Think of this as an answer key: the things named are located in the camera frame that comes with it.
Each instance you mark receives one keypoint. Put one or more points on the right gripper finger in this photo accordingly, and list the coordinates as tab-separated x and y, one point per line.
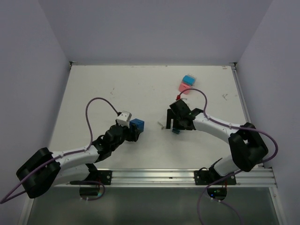
169	118
177	126

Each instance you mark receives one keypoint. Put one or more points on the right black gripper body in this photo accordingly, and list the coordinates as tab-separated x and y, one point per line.
176	118

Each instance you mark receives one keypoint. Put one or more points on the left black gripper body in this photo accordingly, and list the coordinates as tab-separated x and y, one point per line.
126	135

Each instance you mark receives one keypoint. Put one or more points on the teal dual usb charger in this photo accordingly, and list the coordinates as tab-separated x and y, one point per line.
176	131

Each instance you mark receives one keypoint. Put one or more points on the dark blue cube socket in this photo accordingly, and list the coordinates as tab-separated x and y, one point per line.
139	124

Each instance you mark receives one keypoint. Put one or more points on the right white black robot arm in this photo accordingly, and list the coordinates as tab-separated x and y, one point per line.
222	131

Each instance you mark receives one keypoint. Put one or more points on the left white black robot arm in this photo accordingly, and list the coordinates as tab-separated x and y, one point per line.
46	169

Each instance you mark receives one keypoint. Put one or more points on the pink cube socket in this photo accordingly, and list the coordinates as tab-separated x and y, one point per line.
184	88

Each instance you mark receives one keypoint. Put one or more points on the light blue charger plug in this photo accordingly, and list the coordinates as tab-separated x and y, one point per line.
189	80

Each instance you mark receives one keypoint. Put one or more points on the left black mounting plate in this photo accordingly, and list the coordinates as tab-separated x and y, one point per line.
104	177

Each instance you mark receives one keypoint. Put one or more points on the black mounting plate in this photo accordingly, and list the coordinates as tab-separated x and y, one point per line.
104	177
206	176

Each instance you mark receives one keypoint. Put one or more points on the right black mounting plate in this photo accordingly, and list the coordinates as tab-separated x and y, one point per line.
206	176

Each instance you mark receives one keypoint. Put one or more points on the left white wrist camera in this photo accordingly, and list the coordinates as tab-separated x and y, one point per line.
123	118

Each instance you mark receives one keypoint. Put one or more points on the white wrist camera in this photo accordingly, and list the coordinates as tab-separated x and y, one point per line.
123	118
181	96

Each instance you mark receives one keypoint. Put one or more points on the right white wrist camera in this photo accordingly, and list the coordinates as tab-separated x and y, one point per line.
181	96

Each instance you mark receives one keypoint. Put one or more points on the aluminium right side rail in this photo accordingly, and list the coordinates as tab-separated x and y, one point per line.
243	103

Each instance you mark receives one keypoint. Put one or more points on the aluminium rail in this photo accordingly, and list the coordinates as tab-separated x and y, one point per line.
243	103
167	178

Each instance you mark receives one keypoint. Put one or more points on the aluminium front rail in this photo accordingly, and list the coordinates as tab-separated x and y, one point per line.
167	178

